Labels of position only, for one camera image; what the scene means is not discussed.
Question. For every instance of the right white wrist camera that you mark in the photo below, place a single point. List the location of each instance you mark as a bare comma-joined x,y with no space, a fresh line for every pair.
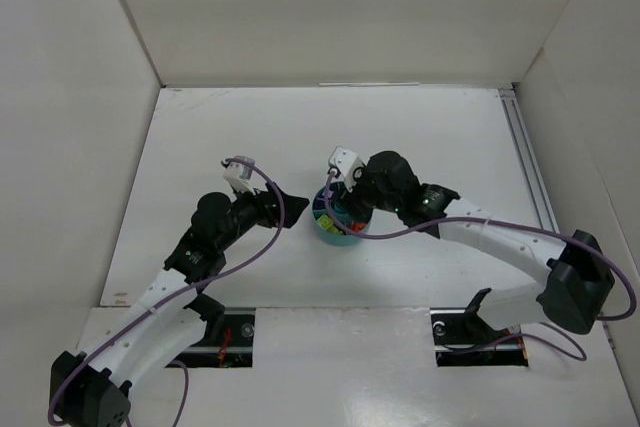
345,163

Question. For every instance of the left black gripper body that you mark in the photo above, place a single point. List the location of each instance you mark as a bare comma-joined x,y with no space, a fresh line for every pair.
273,206

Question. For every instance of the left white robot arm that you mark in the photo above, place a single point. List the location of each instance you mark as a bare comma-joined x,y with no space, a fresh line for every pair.
93,387

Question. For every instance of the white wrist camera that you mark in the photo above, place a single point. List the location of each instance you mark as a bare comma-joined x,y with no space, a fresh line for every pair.
345,163
237,173

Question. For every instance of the lime green lego brick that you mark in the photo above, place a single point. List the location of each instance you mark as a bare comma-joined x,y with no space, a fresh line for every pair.
325,223

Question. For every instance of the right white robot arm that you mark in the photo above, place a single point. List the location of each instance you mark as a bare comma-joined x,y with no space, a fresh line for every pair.
568,285

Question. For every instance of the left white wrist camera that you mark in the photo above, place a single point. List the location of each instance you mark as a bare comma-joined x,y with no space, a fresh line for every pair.
237,173

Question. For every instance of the teal round divided container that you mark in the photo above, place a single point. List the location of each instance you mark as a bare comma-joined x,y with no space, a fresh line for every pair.
342,215

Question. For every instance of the dark purple lego brick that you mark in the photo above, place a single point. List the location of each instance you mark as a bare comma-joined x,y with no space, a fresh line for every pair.
318,203

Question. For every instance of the aluminium rail right edge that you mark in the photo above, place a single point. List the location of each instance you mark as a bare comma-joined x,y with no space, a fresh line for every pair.
533,178

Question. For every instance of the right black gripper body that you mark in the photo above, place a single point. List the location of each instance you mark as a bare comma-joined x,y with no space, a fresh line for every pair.
356,197

